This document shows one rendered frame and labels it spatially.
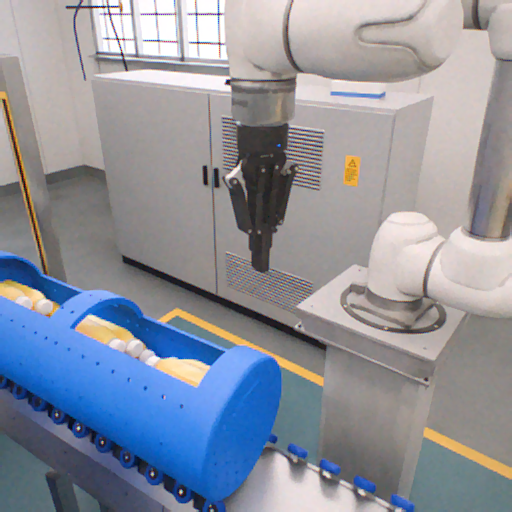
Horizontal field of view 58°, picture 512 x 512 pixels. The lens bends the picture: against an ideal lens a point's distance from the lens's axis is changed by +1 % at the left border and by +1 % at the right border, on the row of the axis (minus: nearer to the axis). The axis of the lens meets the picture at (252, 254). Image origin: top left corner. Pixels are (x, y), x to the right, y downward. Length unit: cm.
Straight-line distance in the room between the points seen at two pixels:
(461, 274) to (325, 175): 132
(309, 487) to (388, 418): 42
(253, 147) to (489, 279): 69
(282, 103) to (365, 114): 159
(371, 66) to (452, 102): 289
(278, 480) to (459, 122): 276
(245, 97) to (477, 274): 72
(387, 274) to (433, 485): 130
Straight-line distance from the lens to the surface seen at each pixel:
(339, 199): 237
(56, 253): 180
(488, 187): 111
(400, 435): 147
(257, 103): 63
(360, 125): 224
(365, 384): 139
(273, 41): 59
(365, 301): 133
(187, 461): 88
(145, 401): 90
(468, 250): 115
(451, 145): 345
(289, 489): 108
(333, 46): 54
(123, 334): 116
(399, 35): 51
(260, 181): 68
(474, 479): 245
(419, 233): 123
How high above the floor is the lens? 180
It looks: 27 degrees down
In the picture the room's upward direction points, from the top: straight up
